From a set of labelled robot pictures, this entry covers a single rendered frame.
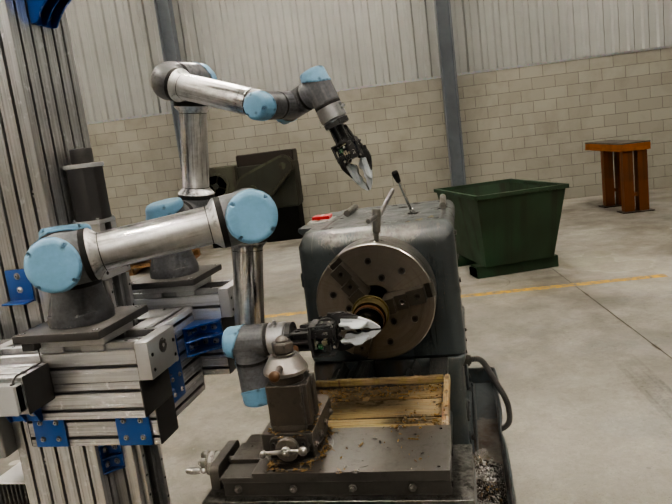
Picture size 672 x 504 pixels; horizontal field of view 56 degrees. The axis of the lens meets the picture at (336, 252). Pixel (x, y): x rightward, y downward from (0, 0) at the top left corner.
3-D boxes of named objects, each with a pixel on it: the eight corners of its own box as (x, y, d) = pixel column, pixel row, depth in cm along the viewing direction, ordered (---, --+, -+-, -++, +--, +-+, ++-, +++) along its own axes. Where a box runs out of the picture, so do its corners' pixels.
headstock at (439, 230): (340, 309, 248) (327, 210, 241) (464, 300, 238) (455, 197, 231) (304, 364, 190) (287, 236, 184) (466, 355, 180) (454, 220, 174)
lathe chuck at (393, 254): (324, 346, 181) (321, 237, 175) (436, 351, 175) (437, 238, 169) (317, 357, 172) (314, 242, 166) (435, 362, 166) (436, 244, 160)
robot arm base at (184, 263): (141, 280, 194) (135, 249, 193) (164, 270, 209) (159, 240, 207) (186, 277, 191) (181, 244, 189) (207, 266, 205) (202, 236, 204)
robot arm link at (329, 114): (319, 113, 180) (344, 100, 178) (326, 128, 180) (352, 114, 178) (313, 112, 173) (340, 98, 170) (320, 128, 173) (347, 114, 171)
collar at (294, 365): (270, 363, 117) (268, 348, 116) (312, 361, 115) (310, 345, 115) (257, 380, 109) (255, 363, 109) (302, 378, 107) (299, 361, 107)
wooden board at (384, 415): (312, 394, 167) (310, 379, 166) (451, 388, 159) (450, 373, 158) (281, 450, 138) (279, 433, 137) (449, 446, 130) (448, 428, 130)
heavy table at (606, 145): (587, 202, 1069) (583, 142, 1053) (613, 199, 1066) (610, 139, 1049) (623, 213, 911) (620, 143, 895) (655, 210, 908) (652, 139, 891)
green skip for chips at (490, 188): (440, 261, 741) (433, 189, 727) (516, 249, 752) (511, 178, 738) (482, 284, 610) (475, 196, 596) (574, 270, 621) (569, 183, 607)
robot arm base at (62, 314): (34, 331, 147) (26, 289, 145) (74, 312, 161) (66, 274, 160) (92, 327, 143) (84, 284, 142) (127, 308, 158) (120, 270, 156)
